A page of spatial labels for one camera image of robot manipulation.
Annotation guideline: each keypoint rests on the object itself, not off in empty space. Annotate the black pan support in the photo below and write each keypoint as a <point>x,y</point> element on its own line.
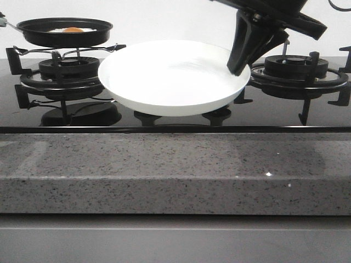
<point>294,90</point>
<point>55,82</point>

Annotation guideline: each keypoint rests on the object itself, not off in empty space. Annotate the white round plate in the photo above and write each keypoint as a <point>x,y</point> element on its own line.
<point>171,78</point>

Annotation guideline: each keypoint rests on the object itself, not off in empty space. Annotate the fried egg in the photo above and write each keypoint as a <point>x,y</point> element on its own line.
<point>72,30</point>

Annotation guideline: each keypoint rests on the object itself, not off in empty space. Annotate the black left pan support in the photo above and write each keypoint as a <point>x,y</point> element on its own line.
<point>55,82</point>

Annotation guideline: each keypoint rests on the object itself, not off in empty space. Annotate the grey cabinet front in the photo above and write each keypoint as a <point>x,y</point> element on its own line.
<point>156,238</point>

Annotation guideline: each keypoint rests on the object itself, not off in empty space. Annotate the black glass gas hob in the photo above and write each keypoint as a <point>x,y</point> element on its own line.
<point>21,120</point>

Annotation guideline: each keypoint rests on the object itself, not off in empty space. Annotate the black right gas burner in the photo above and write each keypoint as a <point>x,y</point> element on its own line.
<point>288,66</point>

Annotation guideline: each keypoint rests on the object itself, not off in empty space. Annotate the black left gas burner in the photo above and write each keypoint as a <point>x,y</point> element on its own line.
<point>70,68</point>

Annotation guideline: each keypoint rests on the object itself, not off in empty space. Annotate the black right pan support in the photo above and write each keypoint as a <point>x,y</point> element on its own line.
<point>294,90</point>

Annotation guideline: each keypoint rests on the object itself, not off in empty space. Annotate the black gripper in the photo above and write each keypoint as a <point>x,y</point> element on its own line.
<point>256,36</point>

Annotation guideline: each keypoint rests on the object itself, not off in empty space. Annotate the black frying pan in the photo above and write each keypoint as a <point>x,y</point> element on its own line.
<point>40,32</point>

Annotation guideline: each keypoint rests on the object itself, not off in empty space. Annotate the black gas burner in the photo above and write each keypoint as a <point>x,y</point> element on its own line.
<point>288,66</point>
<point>70,68</point>

